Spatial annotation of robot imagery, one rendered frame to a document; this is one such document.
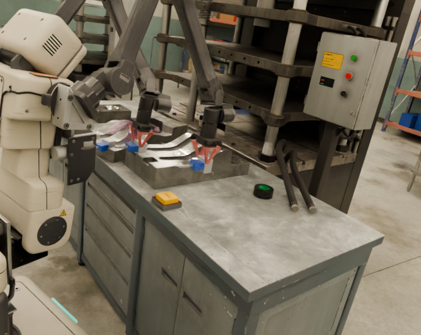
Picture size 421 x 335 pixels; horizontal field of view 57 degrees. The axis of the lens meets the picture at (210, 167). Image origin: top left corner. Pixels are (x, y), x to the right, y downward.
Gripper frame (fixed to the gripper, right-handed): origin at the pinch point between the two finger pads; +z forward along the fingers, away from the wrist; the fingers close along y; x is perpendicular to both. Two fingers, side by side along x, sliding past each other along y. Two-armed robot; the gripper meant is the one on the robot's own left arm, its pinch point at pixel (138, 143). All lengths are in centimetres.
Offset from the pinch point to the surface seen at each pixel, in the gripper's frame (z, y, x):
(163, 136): 3.9, 19.2, -24.6
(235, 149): 8, 14, -71
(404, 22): -82, -7, -154
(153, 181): 8.3, -18.6, 1.0
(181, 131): 2.2, 23.4, -37.6
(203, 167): -3.1, -30.9, -11.0
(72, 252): 96, 57, -5
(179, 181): 8.8, -19.3, -10.9
